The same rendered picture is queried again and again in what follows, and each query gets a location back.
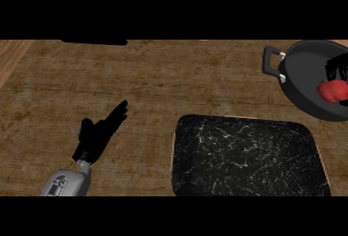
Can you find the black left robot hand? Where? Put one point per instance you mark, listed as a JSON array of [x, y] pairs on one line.
[[98, 135]]

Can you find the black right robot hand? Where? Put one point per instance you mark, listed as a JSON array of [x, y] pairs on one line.
[[336, 69]]

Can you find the red bell pepper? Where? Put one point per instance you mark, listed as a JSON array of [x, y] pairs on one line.
[[333, 90]]

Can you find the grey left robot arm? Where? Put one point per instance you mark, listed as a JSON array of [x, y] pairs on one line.
[[67, 181]]

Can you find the black marbled tray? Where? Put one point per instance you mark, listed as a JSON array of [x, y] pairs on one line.
[[246, 156]]

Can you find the black flat object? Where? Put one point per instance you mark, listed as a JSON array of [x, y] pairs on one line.
[[95, 42]]

